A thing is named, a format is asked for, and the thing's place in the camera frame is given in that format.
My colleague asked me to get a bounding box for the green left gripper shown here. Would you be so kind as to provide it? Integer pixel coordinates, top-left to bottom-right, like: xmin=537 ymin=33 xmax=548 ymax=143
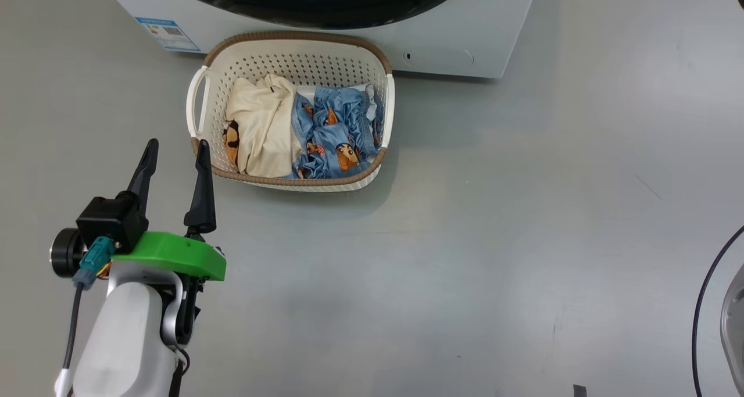
xmin=112 ymin=138 xmax=227 ymax=282

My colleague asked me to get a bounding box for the cream shirt with cartoon print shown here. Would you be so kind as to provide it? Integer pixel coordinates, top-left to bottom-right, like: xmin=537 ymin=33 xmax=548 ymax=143
xmin=223 ymin=73 xmax=303 ymax=178

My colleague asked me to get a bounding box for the blue cartoon print shirt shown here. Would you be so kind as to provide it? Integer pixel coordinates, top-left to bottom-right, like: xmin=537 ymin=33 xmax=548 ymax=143
xmin=289 ymin=92 xmax=378 ymax=180

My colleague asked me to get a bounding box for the round black glass washer door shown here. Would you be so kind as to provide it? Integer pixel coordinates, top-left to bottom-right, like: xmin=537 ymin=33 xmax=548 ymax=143
xmin=150 ymin=0 xmax=474 ymax=30

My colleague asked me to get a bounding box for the white perforated basket brown rim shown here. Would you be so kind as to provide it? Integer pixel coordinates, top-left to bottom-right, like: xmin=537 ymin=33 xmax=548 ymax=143
xmin=186 ymin=31 xmax=396 ymax=192

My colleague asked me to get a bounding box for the white front-load washing machine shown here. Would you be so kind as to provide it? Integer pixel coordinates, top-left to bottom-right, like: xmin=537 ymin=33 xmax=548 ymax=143
xmin=96 ymin=0 xmax=541 ymax=79

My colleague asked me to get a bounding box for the blue energy label sticker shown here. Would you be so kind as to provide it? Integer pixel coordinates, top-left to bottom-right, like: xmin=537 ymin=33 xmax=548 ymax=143
xmin=135 ymin=17 xmax=201 ymax=53

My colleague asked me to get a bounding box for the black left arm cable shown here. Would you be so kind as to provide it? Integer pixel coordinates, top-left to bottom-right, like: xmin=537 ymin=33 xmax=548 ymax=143
xmin=55 ymin=284 xmax=85 ymax=397

